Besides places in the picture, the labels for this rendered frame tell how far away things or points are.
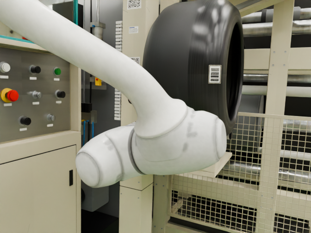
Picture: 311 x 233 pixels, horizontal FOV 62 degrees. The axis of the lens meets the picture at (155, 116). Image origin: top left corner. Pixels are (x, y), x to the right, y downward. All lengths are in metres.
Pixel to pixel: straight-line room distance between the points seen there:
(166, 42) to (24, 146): 0.65
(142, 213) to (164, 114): 0.99
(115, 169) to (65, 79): 0.83
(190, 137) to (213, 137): 0.04
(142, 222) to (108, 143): 0.93
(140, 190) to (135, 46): 0.68
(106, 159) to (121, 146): 0.04
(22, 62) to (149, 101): 0.78
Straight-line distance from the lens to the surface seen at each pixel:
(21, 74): 1.12
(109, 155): 0.49
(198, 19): 0.97
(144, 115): 0.42
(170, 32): 0.97
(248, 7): 1.53
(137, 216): 1.37
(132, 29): 1.27
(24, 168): 1.11
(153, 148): 0.44
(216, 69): 0.89
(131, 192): 1.34
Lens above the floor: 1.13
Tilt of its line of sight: 7 degrees down
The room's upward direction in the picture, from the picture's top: 2 degrees clockwise
